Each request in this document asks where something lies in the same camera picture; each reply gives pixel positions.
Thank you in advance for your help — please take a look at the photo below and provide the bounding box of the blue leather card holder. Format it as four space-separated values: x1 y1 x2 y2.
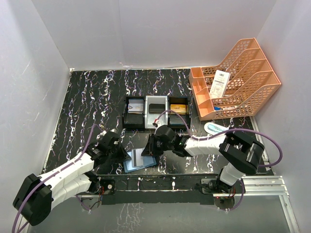
123 153 156 173

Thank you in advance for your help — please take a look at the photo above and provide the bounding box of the three-compartment black white tray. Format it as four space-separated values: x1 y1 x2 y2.
122 96 191 130

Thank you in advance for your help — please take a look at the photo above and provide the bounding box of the packaged nail clipper blister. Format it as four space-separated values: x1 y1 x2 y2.
204 122 229 135

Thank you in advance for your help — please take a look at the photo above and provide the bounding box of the orange mesh file organizer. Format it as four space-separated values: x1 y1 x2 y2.
189 38 281 121

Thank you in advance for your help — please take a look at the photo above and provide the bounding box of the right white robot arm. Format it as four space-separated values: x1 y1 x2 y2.
141 125 264 193

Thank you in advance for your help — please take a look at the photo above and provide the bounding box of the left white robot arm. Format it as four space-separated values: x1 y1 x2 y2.
13 131 131 226

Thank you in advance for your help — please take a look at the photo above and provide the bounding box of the black credit card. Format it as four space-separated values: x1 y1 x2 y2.
148 103 166 114

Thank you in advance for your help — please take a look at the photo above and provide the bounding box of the gold credit card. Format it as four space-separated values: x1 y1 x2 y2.
170 104 189 115

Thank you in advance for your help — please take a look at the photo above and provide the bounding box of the white paper receipt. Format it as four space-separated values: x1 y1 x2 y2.
209 70 230 99

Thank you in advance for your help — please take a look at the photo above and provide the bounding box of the aluminium frame rail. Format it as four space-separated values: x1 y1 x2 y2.
18 176 301 233

